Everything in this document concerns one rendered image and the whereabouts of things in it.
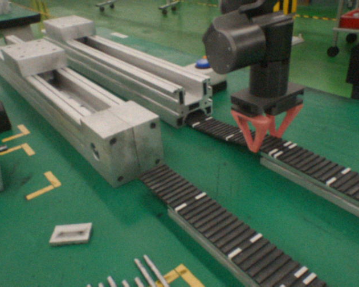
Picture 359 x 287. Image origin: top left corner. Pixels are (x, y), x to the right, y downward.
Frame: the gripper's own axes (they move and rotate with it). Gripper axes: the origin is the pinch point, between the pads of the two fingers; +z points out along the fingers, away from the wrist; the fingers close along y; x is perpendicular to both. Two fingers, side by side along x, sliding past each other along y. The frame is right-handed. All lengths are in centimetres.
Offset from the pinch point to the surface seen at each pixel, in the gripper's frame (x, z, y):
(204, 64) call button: -29.6, -4.0, -12.0
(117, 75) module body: -42.7, -2.5, 4.8
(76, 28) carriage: -76, -8, 0
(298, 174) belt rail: 7.9, 2.0, 1.3
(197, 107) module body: -19.2, 0.4, -1.2
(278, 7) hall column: -205, 38, -256
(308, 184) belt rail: 10.2, 2.2, 1.9
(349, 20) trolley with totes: -139, 46, -269
